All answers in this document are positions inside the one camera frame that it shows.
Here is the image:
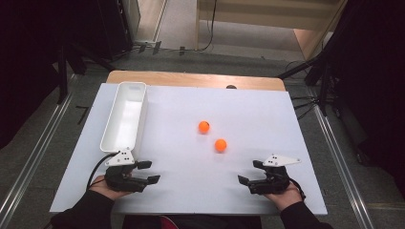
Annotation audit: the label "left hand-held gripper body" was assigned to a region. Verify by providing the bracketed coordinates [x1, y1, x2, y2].
[104, 147, 149, 194]

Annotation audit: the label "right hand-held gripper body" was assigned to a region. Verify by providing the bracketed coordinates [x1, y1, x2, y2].
[247, 154, 302, 196]

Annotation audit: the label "orange ball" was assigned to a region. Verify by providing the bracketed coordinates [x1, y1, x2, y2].
[214, 138, 228, 153]
[198, 120, 211, 135]

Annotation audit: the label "white plastic bin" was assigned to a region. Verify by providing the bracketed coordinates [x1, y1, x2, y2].
[99, 81, 149, 155]

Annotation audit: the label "person's right hand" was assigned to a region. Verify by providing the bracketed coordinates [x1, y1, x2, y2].
[264, 181, 304, 213]

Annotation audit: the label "person's left hand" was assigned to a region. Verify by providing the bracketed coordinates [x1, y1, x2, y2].
[88, 175, 133, 201]

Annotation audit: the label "wooden table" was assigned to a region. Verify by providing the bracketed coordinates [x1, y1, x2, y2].
[105, 70, 287, 93]

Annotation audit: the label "black stand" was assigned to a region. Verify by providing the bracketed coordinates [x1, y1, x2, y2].
[55, 41, 117, 105]
[276, 0, 352, 117]

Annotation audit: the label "black cabinet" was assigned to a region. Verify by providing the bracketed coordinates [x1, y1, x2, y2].
[96, 0, 135, 61]

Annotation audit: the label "light wooden shelf unit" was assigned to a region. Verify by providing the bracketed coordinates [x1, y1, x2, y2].
[194, 0, 349, 61]

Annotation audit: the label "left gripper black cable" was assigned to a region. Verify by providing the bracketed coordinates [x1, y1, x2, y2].
[86, 152, 120, 191]

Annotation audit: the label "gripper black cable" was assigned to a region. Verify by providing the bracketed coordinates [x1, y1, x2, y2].
[288, 177, 308, 201]
[86, 152, 120, 191]

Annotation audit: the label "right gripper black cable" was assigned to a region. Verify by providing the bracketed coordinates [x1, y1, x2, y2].
[288, 177, 308, 201]

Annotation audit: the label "metal floor rail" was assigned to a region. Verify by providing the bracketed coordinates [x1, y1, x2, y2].
[0, 74, 77, 223]
[313, 104, 376, 229]

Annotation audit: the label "black floor cables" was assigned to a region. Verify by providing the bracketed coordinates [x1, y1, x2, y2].
[289, 94, 320, 121]

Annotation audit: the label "hanging black cable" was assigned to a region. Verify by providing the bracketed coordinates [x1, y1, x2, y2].
[194, 0, 219, 52]

